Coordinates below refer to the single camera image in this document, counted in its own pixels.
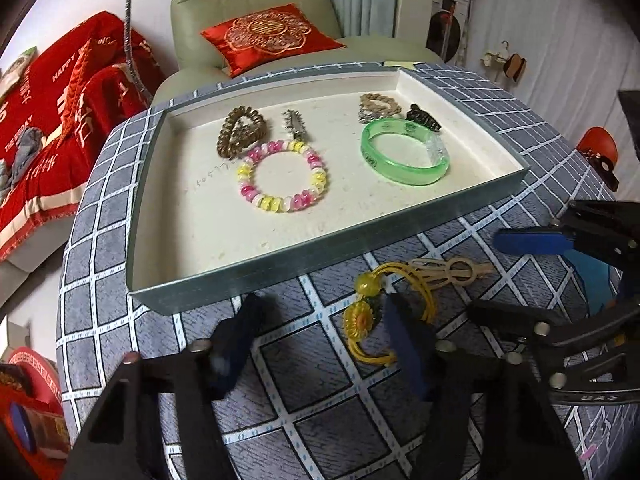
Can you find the red embroidered cushion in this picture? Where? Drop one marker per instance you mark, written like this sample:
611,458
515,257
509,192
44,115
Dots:
270,35

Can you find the grey striped cloth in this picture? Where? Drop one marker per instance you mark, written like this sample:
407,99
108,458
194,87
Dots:
5,180

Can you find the red printed blanket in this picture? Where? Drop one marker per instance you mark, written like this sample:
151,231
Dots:
50,160

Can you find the red gift box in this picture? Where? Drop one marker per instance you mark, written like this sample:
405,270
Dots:
35,410

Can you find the white tray with grey rim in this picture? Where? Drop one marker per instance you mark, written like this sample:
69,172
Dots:
350,200

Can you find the wall hook rack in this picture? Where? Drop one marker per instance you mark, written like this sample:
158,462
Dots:
515,67

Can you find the green translucent bangle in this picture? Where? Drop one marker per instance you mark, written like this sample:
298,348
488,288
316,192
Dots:
400,177

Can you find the flexible gooseneck camera arm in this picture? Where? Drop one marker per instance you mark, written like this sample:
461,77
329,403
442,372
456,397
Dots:
128,40

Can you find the black claw hair clip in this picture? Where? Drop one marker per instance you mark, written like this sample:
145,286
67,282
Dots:
420,116

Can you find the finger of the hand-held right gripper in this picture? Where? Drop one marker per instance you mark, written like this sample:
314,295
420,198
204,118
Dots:
520,322
530,242

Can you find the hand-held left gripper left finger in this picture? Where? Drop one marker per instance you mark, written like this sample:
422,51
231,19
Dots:
235,350

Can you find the beige looped hair clip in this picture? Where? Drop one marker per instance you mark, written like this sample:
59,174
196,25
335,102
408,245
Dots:
434,266

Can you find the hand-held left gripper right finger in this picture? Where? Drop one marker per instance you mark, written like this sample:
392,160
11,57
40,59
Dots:
406,350

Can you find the silver toothed hair clip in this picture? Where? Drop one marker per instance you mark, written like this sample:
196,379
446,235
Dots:
292,125

